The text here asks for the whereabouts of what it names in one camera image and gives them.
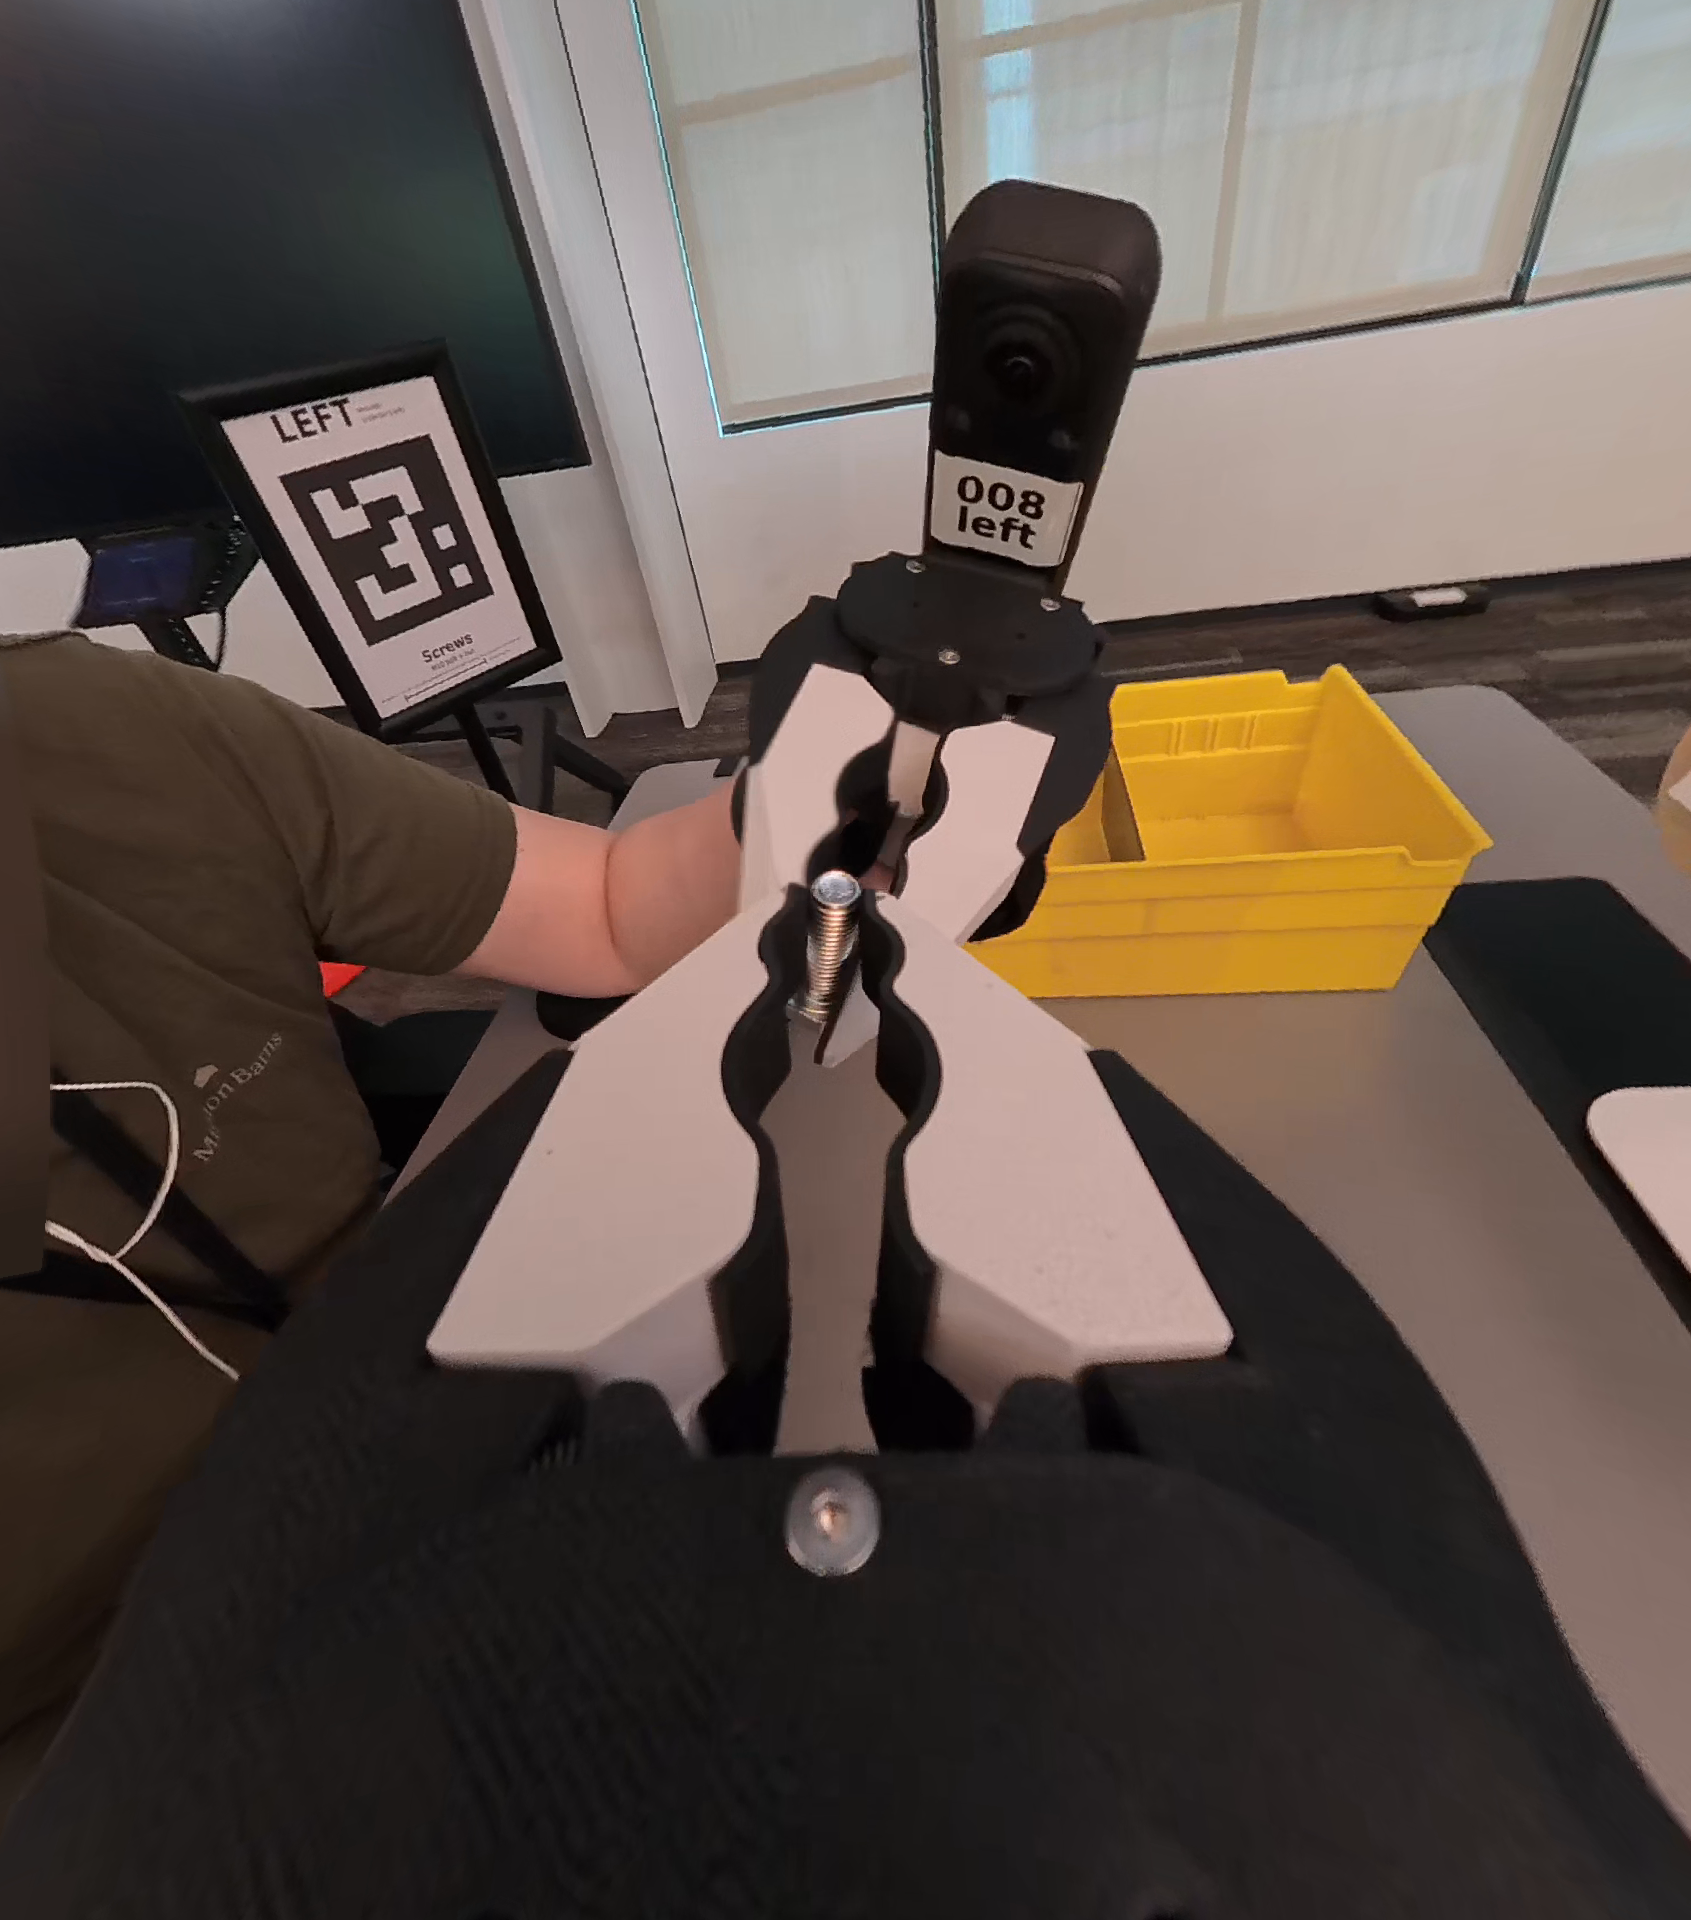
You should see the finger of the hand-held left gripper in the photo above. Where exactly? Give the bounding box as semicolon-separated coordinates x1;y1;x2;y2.
881;721;1063;948
737;663;895;919

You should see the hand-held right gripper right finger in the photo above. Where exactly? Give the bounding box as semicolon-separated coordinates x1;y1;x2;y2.
859;894;1237;1455

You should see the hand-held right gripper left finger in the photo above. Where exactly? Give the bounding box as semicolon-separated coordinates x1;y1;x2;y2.
425;882;809;1459

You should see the steel hex bolt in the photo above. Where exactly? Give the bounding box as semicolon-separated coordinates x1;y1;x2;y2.
799;872;869;1039

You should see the yellow plastic bin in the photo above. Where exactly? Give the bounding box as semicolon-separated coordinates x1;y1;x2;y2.
965;665;1495;1001

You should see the black framed marker sign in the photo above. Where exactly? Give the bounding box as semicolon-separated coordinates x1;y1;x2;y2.
177;342;629;820

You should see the frosted glass window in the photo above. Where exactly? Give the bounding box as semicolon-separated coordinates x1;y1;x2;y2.
635;0;1691;438

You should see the small black screen device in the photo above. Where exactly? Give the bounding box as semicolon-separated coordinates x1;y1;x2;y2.
72;516;261;671

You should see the white cord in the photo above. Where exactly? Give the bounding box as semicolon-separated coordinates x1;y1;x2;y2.
42;1076;243;1382

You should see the large black wall screen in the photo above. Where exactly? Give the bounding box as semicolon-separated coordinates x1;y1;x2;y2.
0;0;591;554

